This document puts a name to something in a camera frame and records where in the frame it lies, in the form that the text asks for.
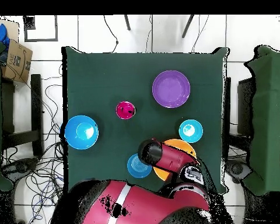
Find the red cup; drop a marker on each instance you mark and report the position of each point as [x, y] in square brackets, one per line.
[125, 110]

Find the large orange bowl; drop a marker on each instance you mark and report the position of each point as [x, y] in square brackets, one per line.
[184, 145]

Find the small light blue ribbed bowl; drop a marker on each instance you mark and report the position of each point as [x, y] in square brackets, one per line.
[196, 135]

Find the large blue bowl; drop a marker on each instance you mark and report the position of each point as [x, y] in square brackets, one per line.
[72, 137]

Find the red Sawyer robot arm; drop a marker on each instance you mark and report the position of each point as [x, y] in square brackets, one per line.
[149, 205]

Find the medium blue bowl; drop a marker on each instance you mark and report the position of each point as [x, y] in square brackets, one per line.
[136, 169]

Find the wide purple bowl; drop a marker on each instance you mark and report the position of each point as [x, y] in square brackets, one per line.
[171, 89]

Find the dark green table cloth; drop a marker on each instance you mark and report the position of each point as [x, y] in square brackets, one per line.
[95, 70]

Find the black tripod stand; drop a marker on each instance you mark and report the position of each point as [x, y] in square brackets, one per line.
[187, 26]

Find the printed cardboard box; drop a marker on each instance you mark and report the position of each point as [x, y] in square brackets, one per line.
[16, 63]

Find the plain cardboard box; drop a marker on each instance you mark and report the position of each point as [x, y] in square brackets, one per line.
[12, 30]

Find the blue bag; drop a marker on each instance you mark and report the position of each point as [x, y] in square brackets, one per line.
[0, 32]

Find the black bench frame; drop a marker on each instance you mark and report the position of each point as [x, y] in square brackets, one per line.
[36, 105]

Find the black pedestal foot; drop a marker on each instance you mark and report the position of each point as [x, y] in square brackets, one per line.
[18, 166]
[238, 169]

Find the black square floor frame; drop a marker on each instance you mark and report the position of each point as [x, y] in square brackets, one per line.
[40, 40]

